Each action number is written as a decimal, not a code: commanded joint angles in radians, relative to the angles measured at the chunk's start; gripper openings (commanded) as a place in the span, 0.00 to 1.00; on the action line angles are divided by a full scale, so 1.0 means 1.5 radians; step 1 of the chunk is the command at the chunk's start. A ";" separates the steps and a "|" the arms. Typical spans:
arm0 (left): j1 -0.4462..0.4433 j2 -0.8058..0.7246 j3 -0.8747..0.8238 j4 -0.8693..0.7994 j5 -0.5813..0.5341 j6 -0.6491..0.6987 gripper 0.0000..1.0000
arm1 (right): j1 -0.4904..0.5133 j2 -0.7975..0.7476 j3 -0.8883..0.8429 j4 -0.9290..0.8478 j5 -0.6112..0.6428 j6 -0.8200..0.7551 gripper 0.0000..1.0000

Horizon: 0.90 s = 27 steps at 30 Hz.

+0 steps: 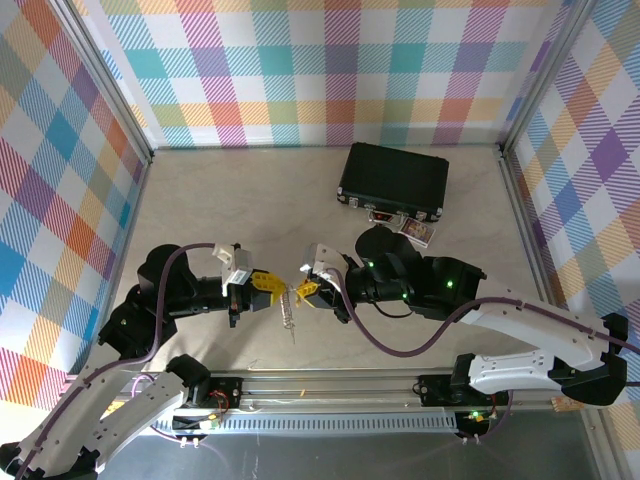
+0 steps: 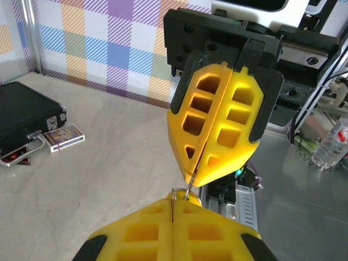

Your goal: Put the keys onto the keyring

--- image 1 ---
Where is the spiral wire keyring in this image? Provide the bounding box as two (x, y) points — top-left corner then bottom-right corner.
(281, 282), (299, 346)

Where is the small playing card box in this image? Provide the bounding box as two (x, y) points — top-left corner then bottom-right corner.
(398, 217), (435, 246)

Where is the black hard case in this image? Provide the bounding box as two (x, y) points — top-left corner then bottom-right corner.
(335, 141), (450, 225)

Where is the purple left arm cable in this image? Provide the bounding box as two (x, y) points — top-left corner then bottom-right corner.
(0, 241), (221, 480)

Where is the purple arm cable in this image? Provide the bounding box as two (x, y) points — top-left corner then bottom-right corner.
(324, 267), (640, 444)
(0, 241), (221, 480)

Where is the aluminium side rail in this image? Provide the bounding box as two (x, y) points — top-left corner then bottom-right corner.
(102, 154), (154, 321)
(494, 147), (576, 369)

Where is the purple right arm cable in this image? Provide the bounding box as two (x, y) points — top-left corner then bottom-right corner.
(324, 267), (640, 444)

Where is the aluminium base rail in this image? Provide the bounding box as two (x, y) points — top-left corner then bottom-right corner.
(209, 368), (606, 412)

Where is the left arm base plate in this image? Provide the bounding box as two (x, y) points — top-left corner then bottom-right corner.
(197, 375), (245, 409)

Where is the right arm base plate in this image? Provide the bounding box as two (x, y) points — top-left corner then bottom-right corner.
(418, 373), (511, 406)

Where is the grey slotted cable duct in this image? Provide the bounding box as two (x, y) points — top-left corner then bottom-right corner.
(172, 412), (459, 434)

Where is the aluminium corner post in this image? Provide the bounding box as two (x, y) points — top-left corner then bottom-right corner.
(497, 0), (601, 156)
(49, 0), (154, 164)

